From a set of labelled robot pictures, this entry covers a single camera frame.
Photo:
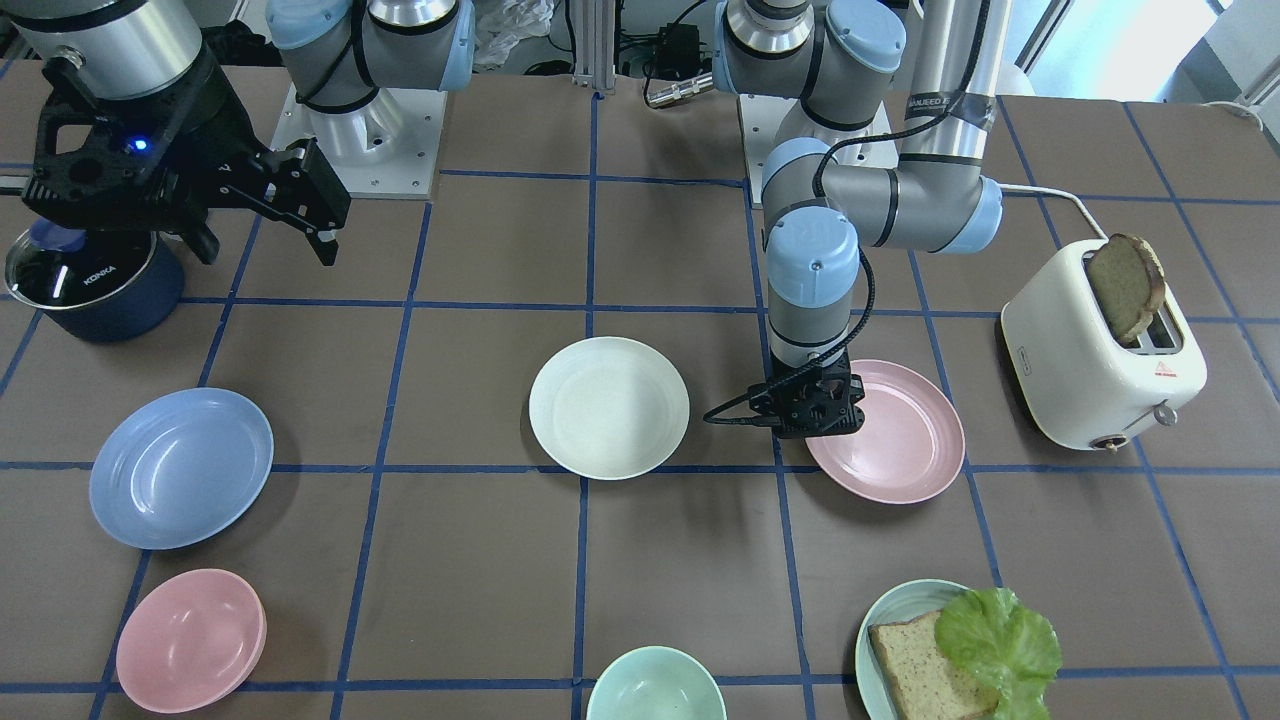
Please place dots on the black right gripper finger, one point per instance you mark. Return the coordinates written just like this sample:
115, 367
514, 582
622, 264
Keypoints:
304, 191

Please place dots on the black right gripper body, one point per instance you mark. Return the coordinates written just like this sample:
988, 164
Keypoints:
214, 150

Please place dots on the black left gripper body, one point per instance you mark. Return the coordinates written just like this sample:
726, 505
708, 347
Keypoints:
846, 392

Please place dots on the pink plate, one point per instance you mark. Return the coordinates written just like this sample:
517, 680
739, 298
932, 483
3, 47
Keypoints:
911, 446

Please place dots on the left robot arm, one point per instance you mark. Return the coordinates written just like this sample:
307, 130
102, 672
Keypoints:
896, 129

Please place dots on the navy blue saucepan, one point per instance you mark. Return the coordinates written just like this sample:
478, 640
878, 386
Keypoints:
99, 286

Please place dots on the cream white plate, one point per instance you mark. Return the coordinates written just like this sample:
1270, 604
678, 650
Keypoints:
609, 408

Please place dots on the green plate with food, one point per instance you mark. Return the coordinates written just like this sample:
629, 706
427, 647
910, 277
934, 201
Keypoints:
904, 602

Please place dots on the white toaster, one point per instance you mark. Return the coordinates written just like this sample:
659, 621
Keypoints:
1082, 388

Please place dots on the green lettuce leaf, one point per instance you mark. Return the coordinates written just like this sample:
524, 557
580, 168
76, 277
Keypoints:
1007, 647

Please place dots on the blue plate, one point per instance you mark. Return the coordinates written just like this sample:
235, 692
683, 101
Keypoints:
181, 469

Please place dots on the brown bread slice on plate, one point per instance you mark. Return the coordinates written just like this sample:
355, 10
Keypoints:
923, 683

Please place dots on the green bowl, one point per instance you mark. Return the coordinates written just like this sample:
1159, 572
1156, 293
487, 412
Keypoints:
656, 682

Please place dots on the toast slice in toaster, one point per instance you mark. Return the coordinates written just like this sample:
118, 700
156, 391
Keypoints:
1129, 284

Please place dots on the pink bowl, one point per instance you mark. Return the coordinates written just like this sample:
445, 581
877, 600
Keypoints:
191, 641

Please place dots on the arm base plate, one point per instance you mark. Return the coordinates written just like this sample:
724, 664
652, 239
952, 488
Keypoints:
767, 121
387, 150

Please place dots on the aluminium frame post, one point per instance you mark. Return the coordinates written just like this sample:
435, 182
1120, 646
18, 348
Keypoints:
594, 41

